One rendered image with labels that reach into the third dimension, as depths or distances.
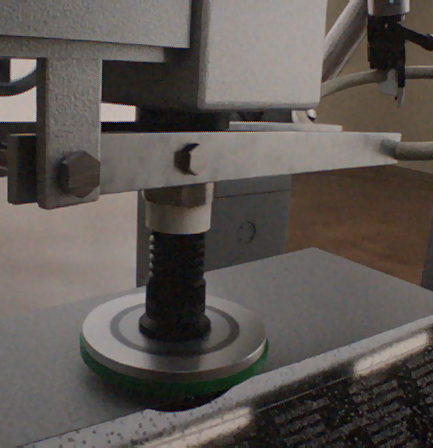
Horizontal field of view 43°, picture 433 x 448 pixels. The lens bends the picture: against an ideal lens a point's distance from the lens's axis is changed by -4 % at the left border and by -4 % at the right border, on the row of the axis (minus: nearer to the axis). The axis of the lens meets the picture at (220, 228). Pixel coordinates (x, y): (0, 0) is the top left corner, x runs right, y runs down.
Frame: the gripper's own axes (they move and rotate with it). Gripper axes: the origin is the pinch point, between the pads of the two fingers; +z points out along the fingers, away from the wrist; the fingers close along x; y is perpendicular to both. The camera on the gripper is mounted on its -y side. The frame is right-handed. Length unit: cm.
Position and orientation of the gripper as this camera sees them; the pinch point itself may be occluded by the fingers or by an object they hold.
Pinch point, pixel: (400, 98)
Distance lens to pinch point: 141.4
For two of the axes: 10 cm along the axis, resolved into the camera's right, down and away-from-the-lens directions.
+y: -9.8, 0.5, 2.1
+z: 1.5, 8.6, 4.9
